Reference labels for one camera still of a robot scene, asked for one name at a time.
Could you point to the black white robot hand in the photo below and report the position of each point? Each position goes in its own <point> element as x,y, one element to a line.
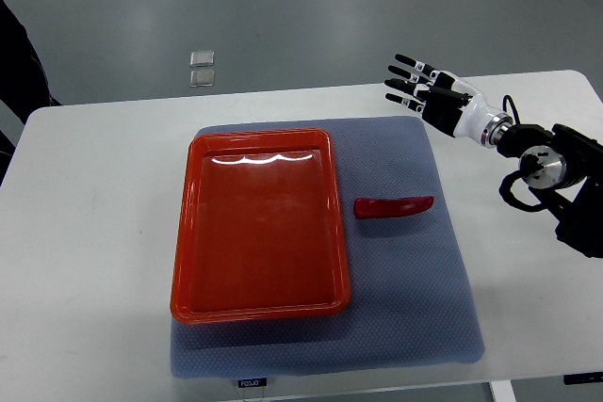
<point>447,102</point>

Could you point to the red pepper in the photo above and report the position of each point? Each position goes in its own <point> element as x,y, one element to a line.
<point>366,208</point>

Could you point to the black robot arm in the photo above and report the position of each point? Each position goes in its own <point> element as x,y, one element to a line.
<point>559,171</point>

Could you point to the red plastic tray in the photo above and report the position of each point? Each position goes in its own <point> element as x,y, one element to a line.
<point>261,233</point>

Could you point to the grey-blue foam mat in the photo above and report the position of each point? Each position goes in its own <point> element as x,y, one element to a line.
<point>411,302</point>

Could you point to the upper silver floor plate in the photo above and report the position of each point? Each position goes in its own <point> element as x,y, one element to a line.
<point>202,58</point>

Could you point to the white table leg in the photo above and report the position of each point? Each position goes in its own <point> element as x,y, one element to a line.
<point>502,391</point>

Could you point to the black table control panel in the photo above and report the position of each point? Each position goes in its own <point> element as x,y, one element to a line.
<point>583,378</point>

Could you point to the black table label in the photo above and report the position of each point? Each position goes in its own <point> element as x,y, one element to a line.
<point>248,383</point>

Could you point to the dark clothed person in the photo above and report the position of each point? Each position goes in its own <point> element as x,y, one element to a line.
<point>24,85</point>

